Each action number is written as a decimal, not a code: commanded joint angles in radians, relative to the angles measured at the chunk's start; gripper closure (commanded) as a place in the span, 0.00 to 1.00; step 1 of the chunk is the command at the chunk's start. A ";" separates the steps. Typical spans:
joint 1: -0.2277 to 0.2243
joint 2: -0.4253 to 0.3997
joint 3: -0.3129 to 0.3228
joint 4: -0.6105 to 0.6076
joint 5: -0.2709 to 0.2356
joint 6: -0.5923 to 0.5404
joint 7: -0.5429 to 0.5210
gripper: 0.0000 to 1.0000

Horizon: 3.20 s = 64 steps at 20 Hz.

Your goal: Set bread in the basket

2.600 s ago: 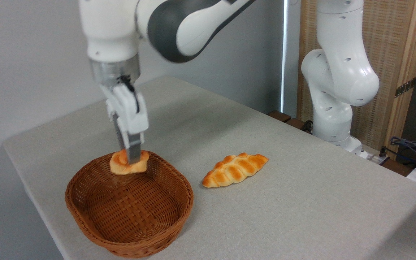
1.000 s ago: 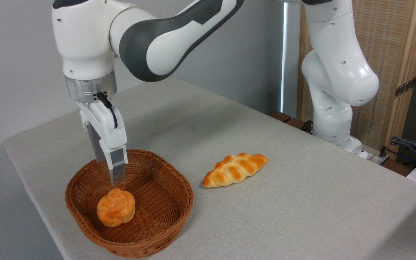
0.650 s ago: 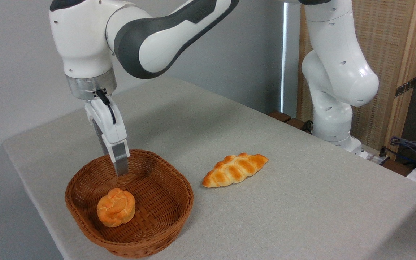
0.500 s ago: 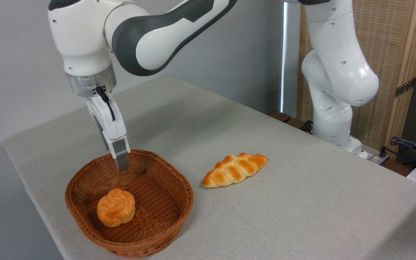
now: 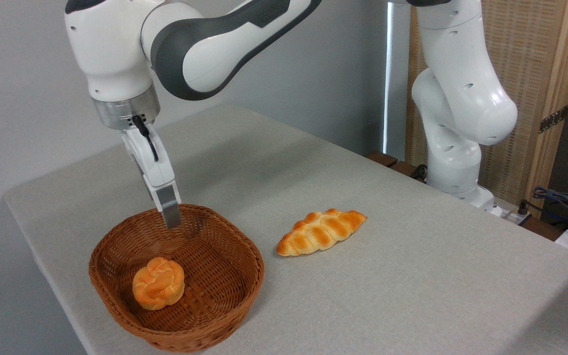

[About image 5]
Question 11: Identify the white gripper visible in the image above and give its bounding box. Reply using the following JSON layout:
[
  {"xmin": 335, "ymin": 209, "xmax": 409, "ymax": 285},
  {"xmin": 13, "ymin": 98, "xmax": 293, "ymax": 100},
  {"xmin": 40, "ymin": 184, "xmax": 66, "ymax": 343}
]
[{"xmin": 121, "ymin": 123, "xmax": 183, "ymax": 230}]

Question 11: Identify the round knotted bread roll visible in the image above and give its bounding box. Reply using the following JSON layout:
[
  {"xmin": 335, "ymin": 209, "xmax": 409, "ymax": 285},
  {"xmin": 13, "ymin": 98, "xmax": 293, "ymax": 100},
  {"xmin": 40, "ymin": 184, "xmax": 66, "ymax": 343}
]
[{"xmin": 132, "ymin": 256, "xmax": 186, "ymax": 311}]

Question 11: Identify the brown woven wicker basket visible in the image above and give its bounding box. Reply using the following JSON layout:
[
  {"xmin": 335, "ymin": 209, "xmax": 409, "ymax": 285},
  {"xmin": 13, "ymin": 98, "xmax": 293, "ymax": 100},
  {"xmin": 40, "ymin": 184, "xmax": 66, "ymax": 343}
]
[{"xmin": 89, "ymin": 204, "xmax": 265, "ymax": 353}]

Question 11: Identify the long braided bread loaf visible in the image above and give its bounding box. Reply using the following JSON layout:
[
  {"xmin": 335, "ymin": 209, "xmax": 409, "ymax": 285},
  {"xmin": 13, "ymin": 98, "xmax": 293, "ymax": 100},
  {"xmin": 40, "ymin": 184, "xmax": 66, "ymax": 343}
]
[{"xmin": 276, "ymin": 208, "xmax": 367, "ymax": 257}]

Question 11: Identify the grey tablecloth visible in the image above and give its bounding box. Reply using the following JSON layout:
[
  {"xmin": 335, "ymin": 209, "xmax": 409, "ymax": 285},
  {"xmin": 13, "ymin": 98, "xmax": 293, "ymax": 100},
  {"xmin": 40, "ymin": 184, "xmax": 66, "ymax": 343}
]
[{"xmin": 4, "ymin": 105, "xmax": 568, "ymax": 355}]

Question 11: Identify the black screen hinge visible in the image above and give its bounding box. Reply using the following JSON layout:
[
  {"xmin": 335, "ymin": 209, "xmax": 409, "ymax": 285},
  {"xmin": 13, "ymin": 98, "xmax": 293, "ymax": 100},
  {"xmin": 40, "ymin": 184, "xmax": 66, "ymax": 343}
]
[{"xmin": 539, "ymin": 105, "xmax": 568, "ymax": 134}]

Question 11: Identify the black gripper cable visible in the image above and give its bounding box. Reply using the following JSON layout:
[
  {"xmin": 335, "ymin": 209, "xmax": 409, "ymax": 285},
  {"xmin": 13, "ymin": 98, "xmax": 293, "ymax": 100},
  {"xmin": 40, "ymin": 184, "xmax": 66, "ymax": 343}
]
[{"xmin": 132, "ymin": 114, "xmax": 160, "ymax": 163}]

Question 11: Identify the grey cable bundle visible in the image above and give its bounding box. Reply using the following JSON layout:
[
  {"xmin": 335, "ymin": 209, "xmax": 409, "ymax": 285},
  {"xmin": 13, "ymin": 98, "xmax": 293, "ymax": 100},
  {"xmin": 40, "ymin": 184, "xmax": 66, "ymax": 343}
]
[{"xmin": 532, "ymin": 186, "xmax": 568, "ymax": 228}]

